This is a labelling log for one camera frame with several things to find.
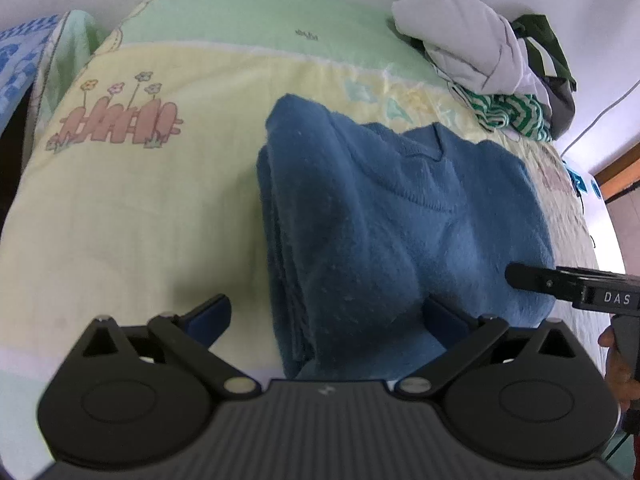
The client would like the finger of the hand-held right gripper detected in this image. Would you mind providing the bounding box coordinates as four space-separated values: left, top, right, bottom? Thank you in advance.
505 262 584 307

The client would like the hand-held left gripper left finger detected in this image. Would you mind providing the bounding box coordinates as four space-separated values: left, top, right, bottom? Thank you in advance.
80 294 262 401

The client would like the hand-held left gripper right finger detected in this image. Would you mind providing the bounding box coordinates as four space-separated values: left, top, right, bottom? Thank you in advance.
392 297 582 401

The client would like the blue sweater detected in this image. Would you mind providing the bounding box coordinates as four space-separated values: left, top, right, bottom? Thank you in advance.
256 92 558 382

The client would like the person's right hand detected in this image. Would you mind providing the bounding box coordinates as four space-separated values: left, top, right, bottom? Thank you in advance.
598 325 639 412

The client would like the small blue object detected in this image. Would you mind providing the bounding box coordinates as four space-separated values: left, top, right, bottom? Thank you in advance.
562 160 609 202

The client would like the pastel printed blanket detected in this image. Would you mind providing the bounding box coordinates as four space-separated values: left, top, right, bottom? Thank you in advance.
0 0 627 462

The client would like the green striped garment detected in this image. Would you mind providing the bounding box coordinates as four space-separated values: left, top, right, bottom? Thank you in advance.
450 82 554 143

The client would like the grey garment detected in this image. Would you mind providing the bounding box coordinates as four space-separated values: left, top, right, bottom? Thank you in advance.
539 74 577 137

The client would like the dark green garment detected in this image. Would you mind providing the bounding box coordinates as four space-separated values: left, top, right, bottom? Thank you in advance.
510 14 578 94

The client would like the white garment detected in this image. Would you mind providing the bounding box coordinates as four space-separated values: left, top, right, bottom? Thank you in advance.
391 0 537 97

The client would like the pale green cloth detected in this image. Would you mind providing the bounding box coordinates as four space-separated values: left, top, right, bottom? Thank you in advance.
30 10 109 134

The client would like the blue patterned cloth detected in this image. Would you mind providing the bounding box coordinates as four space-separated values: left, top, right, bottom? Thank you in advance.
0 12 72 137

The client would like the wooden frame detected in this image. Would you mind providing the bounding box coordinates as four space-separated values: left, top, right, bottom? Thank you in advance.
592 142 640 207

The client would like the white cable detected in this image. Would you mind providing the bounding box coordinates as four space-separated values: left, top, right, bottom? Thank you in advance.
560 77 640 162

